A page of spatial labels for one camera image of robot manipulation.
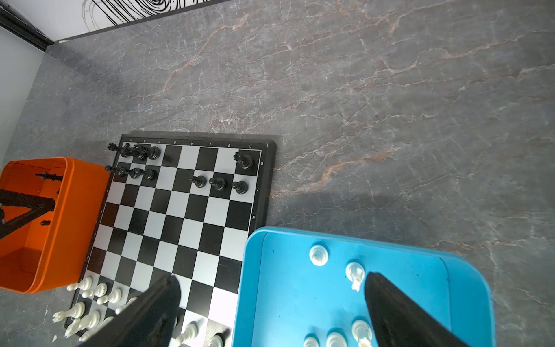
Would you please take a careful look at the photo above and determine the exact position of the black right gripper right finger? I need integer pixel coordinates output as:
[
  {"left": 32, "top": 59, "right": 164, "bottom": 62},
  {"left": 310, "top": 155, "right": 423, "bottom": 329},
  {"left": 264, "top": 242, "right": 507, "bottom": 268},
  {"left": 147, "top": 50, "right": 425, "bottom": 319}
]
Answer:
[{"left": 364, "top": 272, "right": 466, "bottom": 346}]

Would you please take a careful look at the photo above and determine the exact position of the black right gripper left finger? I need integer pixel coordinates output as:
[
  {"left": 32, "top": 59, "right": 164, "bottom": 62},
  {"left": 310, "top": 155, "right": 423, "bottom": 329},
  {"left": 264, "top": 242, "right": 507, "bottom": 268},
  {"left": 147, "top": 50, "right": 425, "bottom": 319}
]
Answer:
[{"left": 81, "top": 276, "right": 181, "bottom": 346}]

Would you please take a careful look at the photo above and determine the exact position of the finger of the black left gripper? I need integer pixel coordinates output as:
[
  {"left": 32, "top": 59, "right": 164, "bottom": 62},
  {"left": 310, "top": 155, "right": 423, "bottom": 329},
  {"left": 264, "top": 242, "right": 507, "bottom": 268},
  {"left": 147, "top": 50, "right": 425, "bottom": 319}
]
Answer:
[{"left": 0, "top": 189, "right": 56, "bottom": 239}]

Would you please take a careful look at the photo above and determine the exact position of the black chess rook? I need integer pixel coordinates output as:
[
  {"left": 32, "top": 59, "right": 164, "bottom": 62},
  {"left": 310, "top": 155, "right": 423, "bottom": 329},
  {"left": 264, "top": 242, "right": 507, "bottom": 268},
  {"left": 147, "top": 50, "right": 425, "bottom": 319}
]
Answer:
[{"left": 234, "top": 152, "right": 254, "bottom": 170}]

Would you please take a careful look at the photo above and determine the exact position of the orange plastic tray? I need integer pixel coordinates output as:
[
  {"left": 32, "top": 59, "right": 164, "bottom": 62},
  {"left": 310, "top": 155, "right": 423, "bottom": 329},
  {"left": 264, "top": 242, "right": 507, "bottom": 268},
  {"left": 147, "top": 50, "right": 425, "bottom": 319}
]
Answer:
[{"left": 1, "top": 157, "right": 110, "bottom": 294}]

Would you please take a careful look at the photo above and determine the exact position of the blue plastic tray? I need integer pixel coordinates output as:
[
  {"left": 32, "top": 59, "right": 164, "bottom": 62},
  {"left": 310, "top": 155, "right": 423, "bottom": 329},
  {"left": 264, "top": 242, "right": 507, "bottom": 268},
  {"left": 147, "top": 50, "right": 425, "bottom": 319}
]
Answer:
[{"left": 233, "top": 227, "right": 497, "bottom": 346}]

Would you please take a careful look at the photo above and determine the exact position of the black white chessboard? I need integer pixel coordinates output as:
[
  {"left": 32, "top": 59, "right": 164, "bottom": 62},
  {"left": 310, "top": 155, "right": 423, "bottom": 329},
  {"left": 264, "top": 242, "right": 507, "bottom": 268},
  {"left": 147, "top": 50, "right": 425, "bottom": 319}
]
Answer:
[{"left": 72, "top": 132, "right": 277, "bottom": 346}]

